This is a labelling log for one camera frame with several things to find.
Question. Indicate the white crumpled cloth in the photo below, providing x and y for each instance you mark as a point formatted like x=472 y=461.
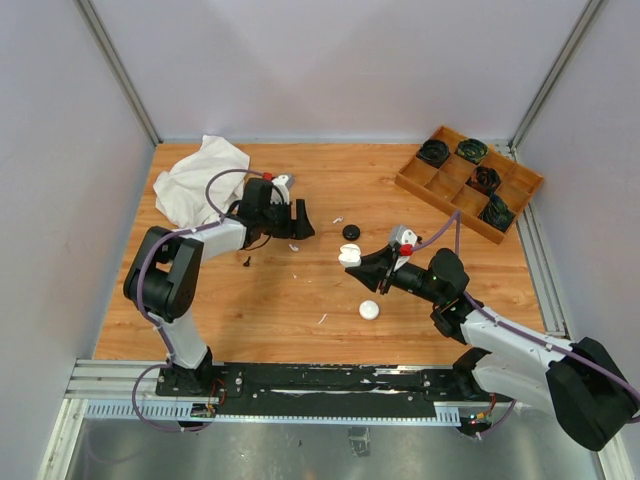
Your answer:
x=199 y=186

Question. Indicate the blue green rolled item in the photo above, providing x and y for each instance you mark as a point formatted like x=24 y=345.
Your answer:
x=497 y=213

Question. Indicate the green black rolled item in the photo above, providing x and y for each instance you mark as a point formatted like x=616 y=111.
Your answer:
x=472 y=150

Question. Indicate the wooden compartment tray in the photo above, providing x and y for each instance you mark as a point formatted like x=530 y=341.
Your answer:
x=453 y=172

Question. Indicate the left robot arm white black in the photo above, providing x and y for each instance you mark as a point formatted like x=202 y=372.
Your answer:
x=163 y=277

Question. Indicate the white round charging case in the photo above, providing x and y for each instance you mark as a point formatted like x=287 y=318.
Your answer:
x=349 y=255
x=369 y=310

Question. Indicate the dark red rolled item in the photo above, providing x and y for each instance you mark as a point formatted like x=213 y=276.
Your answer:
x=485 y=180

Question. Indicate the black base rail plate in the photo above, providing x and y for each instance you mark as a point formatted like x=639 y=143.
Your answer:
x=320 y=391

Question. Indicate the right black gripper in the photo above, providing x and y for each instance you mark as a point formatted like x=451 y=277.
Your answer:
x=375 y=267

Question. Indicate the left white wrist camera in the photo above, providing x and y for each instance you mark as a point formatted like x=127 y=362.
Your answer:
x=281 y=187

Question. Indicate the black rolled item far left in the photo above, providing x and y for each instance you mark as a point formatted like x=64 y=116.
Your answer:
x=434 y=152

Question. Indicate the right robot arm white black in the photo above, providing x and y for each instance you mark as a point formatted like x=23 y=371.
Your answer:
x=578 y=383

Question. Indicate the black round charging case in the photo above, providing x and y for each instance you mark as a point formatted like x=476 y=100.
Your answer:
x=351 y=232

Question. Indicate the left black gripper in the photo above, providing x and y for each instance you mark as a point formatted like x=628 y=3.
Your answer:
x=299 y=228

